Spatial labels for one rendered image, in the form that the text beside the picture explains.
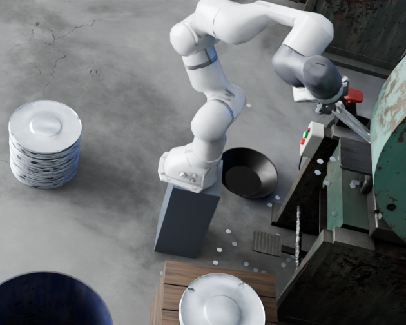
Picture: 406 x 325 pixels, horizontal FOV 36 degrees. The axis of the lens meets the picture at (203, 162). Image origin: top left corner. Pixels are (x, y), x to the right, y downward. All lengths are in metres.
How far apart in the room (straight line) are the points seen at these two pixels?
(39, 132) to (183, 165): 0.69
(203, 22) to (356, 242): 0.88
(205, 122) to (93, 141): 1.06
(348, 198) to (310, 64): 0.81
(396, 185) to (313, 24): 0.44
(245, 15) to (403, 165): 0.57
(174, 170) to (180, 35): 0.61
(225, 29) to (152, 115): 1.46
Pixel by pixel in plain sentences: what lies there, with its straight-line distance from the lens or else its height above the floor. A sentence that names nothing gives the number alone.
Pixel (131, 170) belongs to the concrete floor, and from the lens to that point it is 2.90.
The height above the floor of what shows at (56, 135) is 0.25.
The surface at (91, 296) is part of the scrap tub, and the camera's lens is 2.05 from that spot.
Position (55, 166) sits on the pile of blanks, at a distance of 2.69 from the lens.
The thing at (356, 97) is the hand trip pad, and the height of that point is 0.76.
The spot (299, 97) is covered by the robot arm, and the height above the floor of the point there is 1.17.
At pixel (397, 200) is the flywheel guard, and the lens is 1.64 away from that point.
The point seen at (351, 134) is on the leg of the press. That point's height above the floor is 0.64.
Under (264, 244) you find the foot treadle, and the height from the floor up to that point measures 0.16.
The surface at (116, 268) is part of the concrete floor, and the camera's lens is 2.61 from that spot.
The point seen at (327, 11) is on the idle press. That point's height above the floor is 0.29.
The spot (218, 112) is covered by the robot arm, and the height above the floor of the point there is 0.84.
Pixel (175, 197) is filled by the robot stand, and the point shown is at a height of 0.39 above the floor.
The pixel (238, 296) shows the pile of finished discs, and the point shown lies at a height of 0.38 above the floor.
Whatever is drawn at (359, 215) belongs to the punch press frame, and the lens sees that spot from 2.23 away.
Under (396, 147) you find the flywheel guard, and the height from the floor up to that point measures 1.30.
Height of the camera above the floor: 2.26
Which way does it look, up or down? 49 degrees down
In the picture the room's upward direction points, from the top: 19 degrees clockwise
